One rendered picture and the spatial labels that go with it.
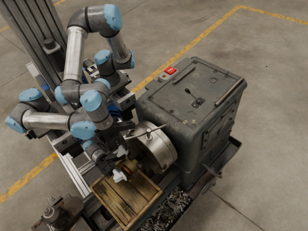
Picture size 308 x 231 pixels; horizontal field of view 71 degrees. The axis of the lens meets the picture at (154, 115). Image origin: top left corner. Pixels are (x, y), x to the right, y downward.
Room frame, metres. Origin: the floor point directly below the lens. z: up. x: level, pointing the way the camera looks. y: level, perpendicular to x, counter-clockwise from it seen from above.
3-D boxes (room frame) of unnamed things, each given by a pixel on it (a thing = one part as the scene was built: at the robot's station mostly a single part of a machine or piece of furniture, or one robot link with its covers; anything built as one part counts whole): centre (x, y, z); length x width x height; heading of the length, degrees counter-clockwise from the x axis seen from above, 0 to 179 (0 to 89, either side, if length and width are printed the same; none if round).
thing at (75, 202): (0.38, 0.55, 0.99); 0.20 x 0.10 x 0.05; 128
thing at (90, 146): (0.74, 0.41, 1.07); 0.11 x 0.08 x 0.09; 38
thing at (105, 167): (0.61, 0.32, 1.08); 0.12 x 0.09 x 0.08; 38
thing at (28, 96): (0.97, 0.69, 1.33); 0.13 x 0.12 x 0.14; 160
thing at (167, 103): (0.94, -0.25, 1.06); 0.59 x 0.48 x 0.39; 128
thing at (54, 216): (0.37, 0.57, 1.13); 0.08 x 0.08 x 0.03
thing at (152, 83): (1.02, -0.03, 1.24); 0.09 x 0.08 x 0.03; 128
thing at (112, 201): (0.52, 0.25, 0.89); 0.36 x 0.30 x 0.04; 38
